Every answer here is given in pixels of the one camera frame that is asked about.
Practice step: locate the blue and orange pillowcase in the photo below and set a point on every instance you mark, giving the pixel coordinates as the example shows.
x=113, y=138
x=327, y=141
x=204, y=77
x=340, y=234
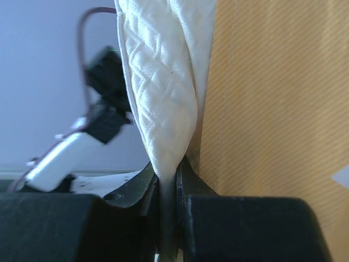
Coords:
x=276, y=114

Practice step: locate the cream pillow yellow trim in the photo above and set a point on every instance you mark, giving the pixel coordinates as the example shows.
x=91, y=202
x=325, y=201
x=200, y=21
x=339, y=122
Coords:
x=165, y=48

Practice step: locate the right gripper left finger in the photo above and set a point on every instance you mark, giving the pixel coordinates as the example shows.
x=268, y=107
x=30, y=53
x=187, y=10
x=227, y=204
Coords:
x=74, y=224

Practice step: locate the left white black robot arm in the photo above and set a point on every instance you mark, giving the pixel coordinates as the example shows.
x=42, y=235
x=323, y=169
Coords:
x=103, y=122

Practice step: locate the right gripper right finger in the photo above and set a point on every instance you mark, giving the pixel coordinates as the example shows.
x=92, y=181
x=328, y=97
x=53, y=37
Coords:
x=212, y=227

